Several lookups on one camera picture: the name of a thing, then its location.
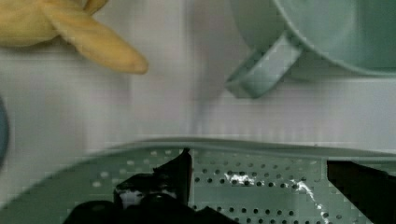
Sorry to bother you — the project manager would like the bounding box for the toy banana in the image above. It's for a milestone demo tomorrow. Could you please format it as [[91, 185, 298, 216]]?
[[1, 0, 149, 75]]

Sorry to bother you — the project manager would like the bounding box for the green mug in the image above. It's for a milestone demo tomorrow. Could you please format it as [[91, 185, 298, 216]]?
[[225, 0, 395, 98]]

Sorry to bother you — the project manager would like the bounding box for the blue bowl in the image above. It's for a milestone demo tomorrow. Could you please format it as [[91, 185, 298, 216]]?
[[0, 99, 9, 165]]

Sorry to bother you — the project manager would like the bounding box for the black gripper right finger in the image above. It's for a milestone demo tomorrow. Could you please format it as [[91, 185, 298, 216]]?
[[327, 161, 396, 224]]

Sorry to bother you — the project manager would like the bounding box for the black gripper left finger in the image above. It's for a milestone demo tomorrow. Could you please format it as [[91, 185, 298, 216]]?
[[63, 148, 239, 224]]

